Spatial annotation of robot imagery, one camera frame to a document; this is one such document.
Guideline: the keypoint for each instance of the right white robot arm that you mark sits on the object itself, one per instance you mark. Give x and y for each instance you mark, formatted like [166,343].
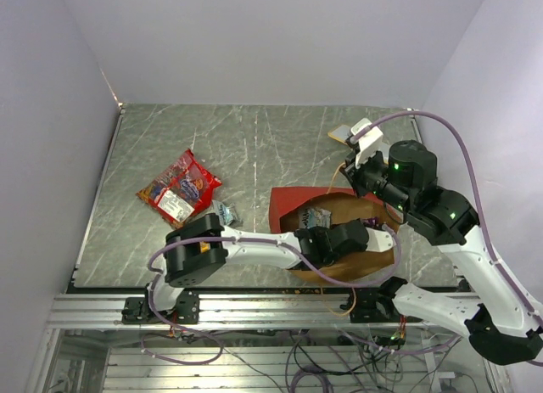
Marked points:
[502,327]

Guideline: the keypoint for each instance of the purple candy packet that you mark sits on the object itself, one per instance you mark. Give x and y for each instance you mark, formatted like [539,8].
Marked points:
[372,222]

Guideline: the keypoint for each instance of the yellow m&m's packet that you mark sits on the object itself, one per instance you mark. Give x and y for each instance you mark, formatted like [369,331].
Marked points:
[204,247]

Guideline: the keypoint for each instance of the light blue snack packet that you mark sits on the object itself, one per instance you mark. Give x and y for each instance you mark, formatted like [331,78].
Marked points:
[310,217]

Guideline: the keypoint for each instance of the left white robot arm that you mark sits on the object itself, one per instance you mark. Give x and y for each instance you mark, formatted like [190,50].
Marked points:
[196,251]

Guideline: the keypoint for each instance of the grey silver snack wrapper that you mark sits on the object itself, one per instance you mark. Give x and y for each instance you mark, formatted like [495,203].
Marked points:
[228,216]

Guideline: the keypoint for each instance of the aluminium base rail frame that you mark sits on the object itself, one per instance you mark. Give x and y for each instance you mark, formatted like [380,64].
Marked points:
[251,340]

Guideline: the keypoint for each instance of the red brown paper bag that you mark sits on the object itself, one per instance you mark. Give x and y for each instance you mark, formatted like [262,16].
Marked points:
[338,252]

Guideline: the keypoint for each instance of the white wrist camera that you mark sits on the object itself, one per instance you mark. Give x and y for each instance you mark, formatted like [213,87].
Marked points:
[379,241]
[365,140]

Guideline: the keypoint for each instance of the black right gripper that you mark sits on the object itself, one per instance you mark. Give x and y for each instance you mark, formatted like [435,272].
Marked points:
[355,172]

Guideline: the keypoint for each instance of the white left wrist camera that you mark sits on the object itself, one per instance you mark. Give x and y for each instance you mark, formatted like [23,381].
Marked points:
[379,241]

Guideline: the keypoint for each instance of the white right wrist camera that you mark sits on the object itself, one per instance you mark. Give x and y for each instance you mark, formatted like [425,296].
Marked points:
[365,140]

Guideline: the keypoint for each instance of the large red snack bag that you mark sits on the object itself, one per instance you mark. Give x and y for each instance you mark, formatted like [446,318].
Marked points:
[183,190]

